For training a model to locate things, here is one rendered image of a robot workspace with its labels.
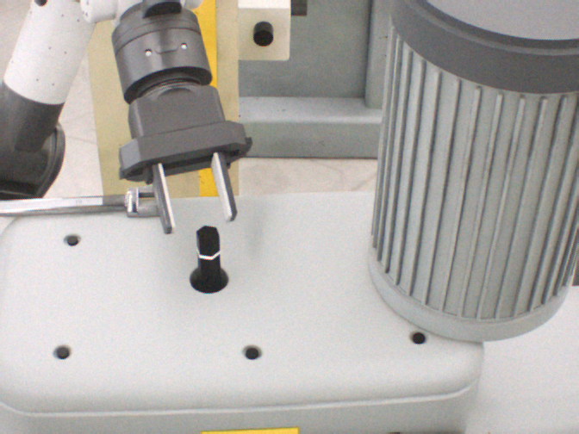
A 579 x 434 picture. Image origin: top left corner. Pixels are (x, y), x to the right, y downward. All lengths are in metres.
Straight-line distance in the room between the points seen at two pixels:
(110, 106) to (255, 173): 1.15
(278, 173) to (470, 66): 3.28
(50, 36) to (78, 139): 2.94
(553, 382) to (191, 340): 0.39
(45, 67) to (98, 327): 0.48
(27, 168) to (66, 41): 0.18
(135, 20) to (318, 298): 0.31
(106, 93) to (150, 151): 2.03
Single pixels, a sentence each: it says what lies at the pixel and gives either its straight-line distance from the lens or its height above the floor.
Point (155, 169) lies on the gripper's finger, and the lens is 0.96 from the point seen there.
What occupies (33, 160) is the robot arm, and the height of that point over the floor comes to 1.73.
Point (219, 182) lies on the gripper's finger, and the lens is 0.97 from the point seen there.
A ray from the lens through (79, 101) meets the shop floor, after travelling 4.46.
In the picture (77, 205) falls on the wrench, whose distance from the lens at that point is 1.06.
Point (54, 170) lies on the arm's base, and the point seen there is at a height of 1.71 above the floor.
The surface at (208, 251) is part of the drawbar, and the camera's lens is 0.95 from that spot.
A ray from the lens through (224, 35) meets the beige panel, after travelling 2.86.
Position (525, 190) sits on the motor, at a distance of 0.82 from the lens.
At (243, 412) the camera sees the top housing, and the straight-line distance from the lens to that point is 0.93.
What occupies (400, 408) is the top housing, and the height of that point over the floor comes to 1.84.
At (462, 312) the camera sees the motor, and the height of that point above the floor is 1.93.
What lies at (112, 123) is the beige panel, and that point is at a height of 0.77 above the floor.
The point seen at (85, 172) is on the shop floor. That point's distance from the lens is 4.08.
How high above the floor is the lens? 2.60
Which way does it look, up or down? 43 degrees down
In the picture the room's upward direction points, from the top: 1 degrees clockwise
